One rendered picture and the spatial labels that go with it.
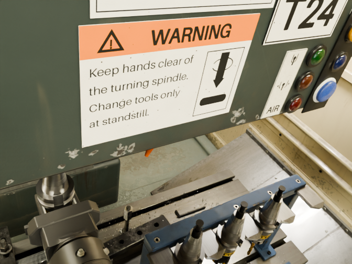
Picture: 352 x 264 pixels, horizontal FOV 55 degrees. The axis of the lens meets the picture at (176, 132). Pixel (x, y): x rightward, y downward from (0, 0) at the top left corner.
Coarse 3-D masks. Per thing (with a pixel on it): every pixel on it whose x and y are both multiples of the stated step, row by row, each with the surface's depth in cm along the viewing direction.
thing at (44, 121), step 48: (0, 0) 18; (48, 0) 19; (0, 48) 20; (48, 48) 21; (288, 48) 34; (0, 96) 22; (48, 96) 23; (240, 96) 35; (288, 96) 39; (0, 144) 24; (48, 144) 26; (96, 144) 29; (144, 144) 32
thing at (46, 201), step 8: (40, 184) 58; (72, 184) 60; (40, 192) 57; (64, 192) 58; (72, 192) 59; (40, 200) 58; (48, 200) 56; (56, 200) 58; (64, 200) 58; (48, 208) 58
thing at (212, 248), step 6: (210, 228) 76; (204, 234) 75; (210, 234) 75; (204, 240) 73; (210, 240) 74; (216, 240) 74; (204, 246) 72; (210, 246) 72; (216, 246) 73; (222, 246) 73; (210, 252) 71; (216, 252) 72; (222, 252) 72; (210, 258) 70; (216, 258) 71
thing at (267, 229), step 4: (260, 208) 82; (256, 212) 80; (252, 216) 82; (256, 216) 79; (256, 220) 79; (260, 220) 79; (280, 220) 80; (260, 224) 78; (264, 224) 78; (268, 224) 78; (272, 224) 78; (276, 224) 80; (264, 228) 78; (268, 228) 78; (272, 228) 78; (276, 228) 80; (264, 232) 79; (268, 232) 79; (272, 232) 79
